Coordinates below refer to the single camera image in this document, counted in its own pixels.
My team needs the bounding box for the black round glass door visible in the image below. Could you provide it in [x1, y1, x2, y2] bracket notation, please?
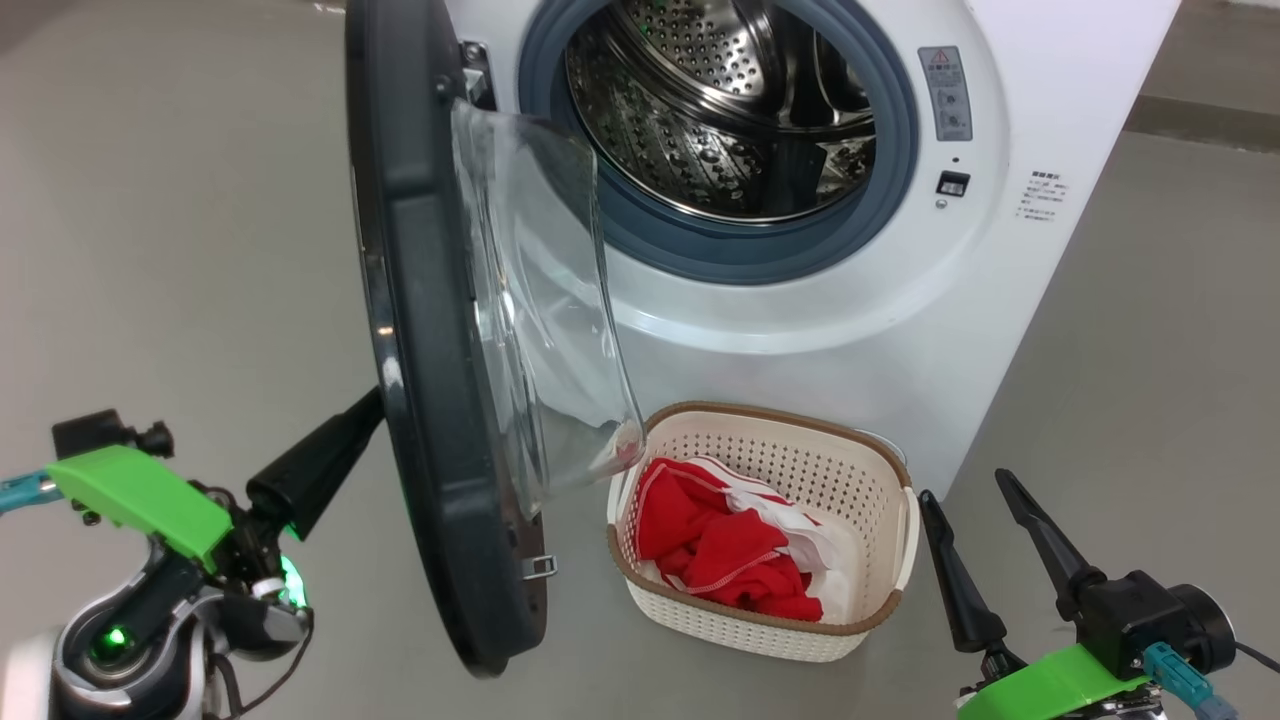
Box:
[343, 0, 649, 679]

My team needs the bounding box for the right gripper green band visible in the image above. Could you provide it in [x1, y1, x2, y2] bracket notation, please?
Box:
[918, 468, 1151, 720]

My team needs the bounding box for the left teal plug black cable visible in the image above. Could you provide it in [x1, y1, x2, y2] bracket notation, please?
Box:
[0, 470, 63, 516]

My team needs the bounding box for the grey rubber door seal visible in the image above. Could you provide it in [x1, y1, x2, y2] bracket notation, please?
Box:
[517, 0, 919, 286]

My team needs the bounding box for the red garment white band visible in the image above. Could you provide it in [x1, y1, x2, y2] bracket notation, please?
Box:
[635, 455, 846, 576]

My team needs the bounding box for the right teal plug black cable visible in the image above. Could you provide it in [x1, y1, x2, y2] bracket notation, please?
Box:
[1143, 638, 1280, 720]

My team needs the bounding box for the stainless steel drum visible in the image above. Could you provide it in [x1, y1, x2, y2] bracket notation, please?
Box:
[565, 0, 878, 223]

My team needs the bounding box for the teal plug black cable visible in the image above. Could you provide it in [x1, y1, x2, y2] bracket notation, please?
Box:
[1143, 638, 1280, 720]
[0, 470, 63, 516]

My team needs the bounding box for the white front-load washing machine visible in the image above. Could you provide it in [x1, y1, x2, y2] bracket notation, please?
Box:
[440, 0, 1183, 501]

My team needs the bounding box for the grey warning sticker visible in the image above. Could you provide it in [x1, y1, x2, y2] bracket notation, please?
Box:
[918, 45, 974, 143]

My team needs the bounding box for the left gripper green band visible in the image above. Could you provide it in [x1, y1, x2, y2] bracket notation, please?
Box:
[47, 387, 386, 593]

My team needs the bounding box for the cream laundry basket brown rim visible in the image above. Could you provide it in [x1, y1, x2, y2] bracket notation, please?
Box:
[606, 401, 921, 664]

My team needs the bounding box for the black text label sticker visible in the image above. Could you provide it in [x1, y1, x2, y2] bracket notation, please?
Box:
[1015, 170, 1073, 223]

